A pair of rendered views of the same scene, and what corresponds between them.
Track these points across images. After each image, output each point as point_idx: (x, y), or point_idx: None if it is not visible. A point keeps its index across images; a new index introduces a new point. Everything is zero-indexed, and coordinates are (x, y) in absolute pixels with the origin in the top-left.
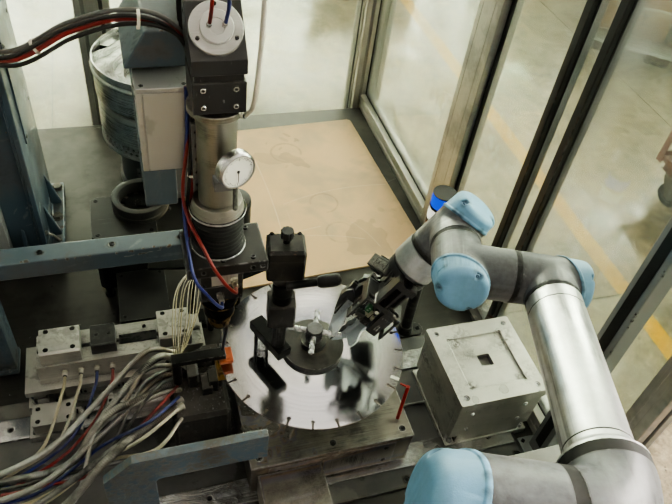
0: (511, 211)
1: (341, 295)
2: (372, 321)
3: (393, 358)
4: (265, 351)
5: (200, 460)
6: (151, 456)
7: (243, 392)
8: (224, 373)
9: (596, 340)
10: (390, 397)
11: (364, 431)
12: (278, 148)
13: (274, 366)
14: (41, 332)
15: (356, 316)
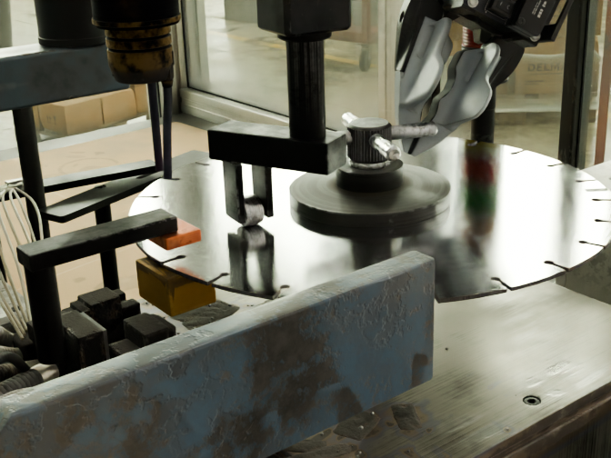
0: None
1: (407, 11)
2: (519, 1)
3: (560, 174)
4: (265, 225)
5: (252, 397)
6: (81, 381)
7: (265, 284)
8: (186, 273)
9: None
10: (576, 303)
11: (582, 362)
12: (72, 165)
13: (308, 236)
14: None
15: (477, 1)
